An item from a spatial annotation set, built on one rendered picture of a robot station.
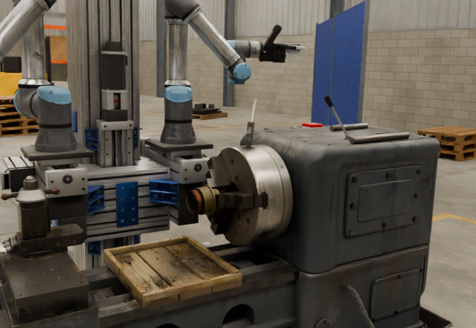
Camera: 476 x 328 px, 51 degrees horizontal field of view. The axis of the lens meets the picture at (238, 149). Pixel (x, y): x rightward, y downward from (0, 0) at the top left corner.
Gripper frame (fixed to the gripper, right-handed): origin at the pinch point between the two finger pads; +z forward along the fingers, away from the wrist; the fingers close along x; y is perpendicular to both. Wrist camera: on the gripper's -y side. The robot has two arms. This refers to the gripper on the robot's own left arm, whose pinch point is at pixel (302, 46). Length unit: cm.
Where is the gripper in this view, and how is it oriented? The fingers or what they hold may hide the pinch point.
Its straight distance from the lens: 233.1
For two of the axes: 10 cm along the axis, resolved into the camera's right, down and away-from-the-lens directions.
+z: 9.9, 0.0, 1.5
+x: 1.5, 3.0, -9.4
